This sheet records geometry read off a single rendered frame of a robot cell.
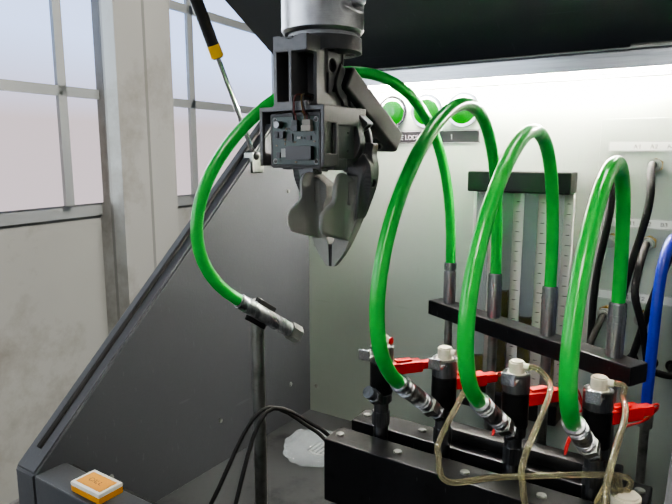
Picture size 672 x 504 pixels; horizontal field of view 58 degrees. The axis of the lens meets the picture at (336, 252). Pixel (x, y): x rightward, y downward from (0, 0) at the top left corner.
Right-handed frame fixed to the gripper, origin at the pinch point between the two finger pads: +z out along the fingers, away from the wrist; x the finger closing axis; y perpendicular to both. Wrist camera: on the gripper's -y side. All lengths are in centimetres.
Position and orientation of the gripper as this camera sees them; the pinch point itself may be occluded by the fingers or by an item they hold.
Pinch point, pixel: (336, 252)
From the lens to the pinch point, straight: 60.1
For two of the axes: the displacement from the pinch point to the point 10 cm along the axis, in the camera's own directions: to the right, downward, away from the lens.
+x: 8.3, 0.9, -5.4
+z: 0.0, 9.9, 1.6
